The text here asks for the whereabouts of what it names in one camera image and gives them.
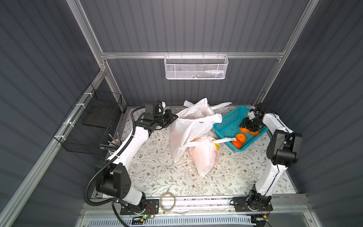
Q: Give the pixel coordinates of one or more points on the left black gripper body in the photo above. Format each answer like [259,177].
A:
[170,117]

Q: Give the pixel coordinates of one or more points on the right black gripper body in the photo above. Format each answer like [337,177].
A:
[249,126]

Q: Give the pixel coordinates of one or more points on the teal plastic basket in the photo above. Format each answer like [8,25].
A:
[229,128]

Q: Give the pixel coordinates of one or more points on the white plastic bag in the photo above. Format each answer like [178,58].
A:
[187,127]

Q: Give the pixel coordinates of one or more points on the cartoon printed plastic bag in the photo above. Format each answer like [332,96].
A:
[204,108]

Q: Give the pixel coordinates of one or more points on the clear plastic bag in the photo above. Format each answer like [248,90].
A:
[204,151]

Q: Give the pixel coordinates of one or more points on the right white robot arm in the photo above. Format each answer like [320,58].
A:
[282,151]

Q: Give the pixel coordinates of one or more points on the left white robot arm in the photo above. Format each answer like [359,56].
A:
[114,180]

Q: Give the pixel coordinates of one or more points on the orange mandarin top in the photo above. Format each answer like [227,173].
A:
[244,130]

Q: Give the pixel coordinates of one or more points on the orange mandarin front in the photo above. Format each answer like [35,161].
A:
[241,137]

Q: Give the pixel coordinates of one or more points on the white pen cup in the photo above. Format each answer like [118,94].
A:
[110,143]

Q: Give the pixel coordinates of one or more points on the white wire wall basket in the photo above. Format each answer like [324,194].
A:
[195,66]

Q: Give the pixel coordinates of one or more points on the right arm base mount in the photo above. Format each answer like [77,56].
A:
[245,204]

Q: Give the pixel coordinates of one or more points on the black wire wall basket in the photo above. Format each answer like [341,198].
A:
[94,118]

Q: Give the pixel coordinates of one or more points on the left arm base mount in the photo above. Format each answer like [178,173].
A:
[146,207]

